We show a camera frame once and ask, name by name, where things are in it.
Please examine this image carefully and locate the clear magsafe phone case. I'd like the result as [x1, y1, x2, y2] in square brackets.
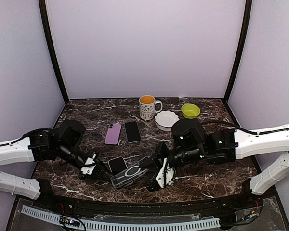
[111, 165, 149, 189]

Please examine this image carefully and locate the black phone dark case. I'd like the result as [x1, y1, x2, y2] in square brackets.
[104, 124, 122, 145]

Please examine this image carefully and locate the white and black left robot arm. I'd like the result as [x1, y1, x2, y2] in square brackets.
[0, 119, 113, 210]

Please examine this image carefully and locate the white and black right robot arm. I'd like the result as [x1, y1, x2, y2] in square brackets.
[139, 118, 289, 209]

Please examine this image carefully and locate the black phone white case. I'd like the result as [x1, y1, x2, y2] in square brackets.
[108, 157, 128, 175]

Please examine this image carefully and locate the white scalloped ceramic dish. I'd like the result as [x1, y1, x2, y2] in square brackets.
[155, 110, 179, 131]

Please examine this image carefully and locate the lime green bowl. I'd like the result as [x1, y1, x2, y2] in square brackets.
[181, 103, 201, 119]

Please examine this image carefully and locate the white spotted mug orange inside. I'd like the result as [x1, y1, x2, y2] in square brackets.
[139, 95, 163, 120]

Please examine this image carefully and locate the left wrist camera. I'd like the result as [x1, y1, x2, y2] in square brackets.
[81, 153, 97, 175]

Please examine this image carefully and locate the white slotted cable duct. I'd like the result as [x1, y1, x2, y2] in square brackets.
[21, 205, 220, 231]

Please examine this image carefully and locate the black right frame post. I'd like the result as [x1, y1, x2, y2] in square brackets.
[223, 0, 252, 104]

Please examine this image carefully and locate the black frame post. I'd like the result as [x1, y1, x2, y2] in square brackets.
[223, 0, 252, 104]
[39, 0, 69, 104]

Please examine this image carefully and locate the black left frame post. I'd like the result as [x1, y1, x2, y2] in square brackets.
[39, 0, 69, 104]

